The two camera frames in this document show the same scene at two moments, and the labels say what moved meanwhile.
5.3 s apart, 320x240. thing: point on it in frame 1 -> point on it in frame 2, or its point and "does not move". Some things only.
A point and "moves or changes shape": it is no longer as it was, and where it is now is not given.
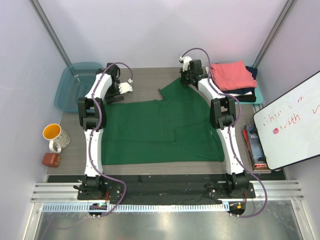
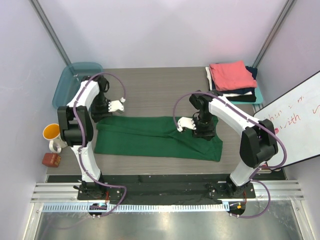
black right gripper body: x=185 y=77 -> x=204 y=124
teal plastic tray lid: x=258 y=95 does not move
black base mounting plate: x=164 y=189 does not move
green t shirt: x=177 y=130 moves or changes shape
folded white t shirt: x=236 y=94 does not move
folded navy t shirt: x=244 y=90 does not move
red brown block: x=51 y=159 does not move
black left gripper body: x=112 y=91 -> x=99 y=107
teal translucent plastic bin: x=74 y=82 does not move
